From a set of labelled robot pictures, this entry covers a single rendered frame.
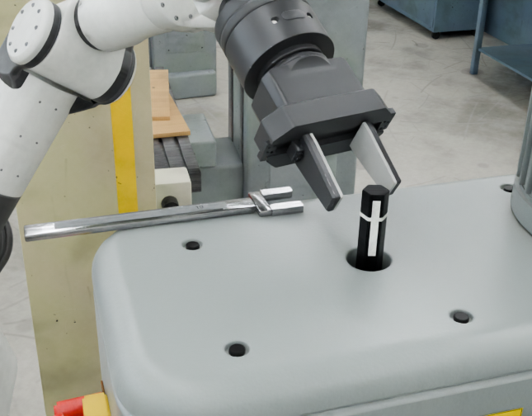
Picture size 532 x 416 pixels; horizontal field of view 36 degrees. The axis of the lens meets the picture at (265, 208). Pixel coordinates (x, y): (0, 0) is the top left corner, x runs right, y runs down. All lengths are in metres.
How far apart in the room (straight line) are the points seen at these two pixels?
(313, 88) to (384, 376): 0.25
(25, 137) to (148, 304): 0.41
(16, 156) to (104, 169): 1.51
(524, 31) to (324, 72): 7.32
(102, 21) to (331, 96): 0.31
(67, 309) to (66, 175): 0.48
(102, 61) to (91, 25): 0.06
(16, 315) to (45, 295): 1.29
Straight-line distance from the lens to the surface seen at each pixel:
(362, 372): 0.57
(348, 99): 0.68
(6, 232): 1.07
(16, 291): 4.13
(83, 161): 2.46
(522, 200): 0.74
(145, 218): 0.71
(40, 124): 0.97
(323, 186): 0.64
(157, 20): 0.84
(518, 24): 8.07
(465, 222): 0.75
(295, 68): 0.68
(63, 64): 0.93
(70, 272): 2.64
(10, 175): 0.99
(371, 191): 0.64
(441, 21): 8.09
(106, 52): 0.95
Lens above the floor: 2.24
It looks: 28 degrees down
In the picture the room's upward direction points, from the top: 1 degrees clockwise
